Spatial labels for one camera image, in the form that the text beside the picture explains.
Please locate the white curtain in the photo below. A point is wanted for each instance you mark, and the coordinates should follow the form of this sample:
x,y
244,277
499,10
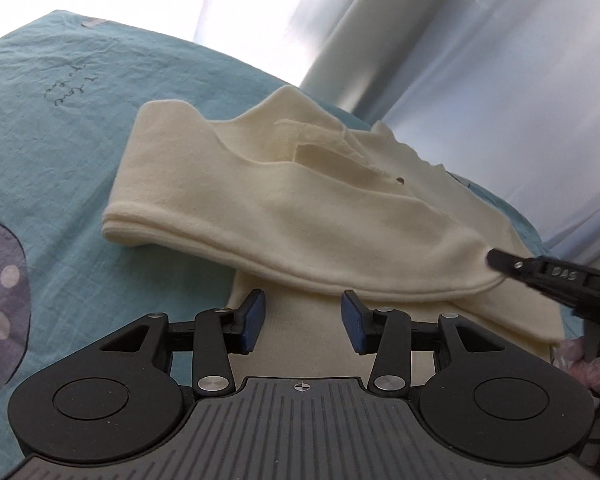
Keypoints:
x,y
480,60

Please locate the person's right hand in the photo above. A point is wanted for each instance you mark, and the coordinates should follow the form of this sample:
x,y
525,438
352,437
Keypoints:
x,y
595,372

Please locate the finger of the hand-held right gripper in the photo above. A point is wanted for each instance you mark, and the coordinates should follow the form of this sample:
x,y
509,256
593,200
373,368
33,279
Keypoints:
x,y
510,263

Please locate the teal mushroom print bed sheet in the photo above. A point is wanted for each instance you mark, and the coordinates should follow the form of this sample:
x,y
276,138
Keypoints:
x,y
55,170

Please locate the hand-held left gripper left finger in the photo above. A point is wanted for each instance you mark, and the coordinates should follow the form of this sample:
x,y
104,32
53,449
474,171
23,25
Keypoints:
x,y
253,321

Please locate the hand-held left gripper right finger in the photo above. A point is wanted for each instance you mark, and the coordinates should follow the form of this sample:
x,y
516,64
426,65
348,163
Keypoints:
x,y
353,321

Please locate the cream knit sweater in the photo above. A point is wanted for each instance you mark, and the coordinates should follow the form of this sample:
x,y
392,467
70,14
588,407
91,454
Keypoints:
x,y
300,200

